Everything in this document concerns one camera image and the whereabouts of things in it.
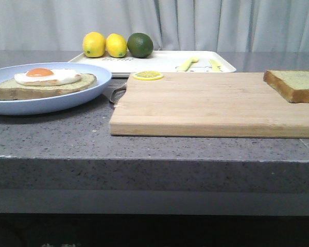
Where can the fried egg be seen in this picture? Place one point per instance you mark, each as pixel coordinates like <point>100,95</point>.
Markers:
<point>47,77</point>

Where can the bread slice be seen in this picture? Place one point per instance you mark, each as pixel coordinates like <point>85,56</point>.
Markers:
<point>292,85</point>
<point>11,90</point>

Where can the light blue round plate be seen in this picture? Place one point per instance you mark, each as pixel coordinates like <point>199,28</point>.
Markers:
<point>58,103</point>

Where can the white rectangular tray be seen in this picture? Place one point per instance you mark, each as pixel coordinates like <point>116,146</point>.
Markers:
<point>162,61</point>

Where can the wooden cutting board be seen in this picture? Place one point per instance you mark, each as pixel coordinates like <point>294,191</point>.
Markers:
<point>208,105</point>

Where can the lemon slice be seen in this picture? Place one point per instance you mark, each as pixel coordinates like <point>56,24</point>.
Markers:
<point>148,75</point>

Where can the green lime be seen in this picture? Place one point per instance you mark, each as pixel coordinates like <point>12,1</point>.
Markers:
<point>140,45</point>

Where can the yellow plastic knife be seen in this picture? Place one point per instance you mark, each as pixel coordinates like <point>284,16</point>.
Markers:
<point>215,65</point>

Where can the right yellow lemon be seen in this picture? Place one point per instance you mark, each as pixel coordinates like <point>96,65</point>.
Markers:
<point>116,45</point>

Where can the yellow lemon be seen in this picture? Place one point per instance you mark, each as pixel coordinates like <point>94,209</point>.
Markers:
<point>116,45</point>
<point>94,45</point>

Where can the left yellow lemon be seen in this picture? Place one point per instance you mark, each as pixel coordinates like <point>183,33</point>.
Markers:
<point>94,45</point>

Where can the grey curtain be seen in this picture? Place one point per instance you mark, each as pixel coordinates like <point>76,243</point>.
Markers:
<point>255,26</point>

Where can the metal cutting board handle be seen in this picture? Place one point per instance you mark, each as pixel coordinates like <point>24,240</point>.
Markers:
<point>117,94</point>

